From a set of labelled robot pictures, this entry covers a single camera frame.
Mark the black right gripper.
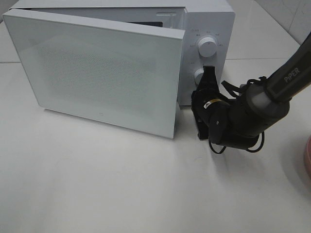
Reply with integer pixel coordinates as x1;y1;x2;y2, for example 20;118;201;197
191;66;229;140

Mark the white microwave door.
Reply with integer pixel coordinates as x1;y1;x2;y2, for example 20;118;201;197
3;9;185;138

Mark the pink plate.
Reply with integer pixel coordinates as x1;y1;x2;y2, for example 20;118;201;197
304;137;311;173

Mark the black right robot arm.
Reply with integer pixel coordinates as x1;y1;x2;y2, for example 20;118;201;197
191;36;311;153

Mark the white lower microwave knob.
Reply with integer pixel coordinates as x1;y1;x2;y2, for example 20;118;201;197
194;68;204;86

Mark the white microwave knob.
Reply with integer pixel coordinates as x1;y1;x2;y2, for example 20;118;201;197
198;37;217;57
194;68;204;86

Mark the white upper microwave knob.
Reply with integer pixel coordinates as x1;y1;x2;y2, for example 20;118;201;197
198;37;217;57

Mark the white microwave oven body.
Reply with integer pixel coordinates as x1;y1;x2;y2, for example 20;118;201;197
13;0;235;106

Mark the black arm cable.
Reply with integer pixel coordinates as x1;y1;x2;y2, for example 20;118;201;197
208;79;267;155

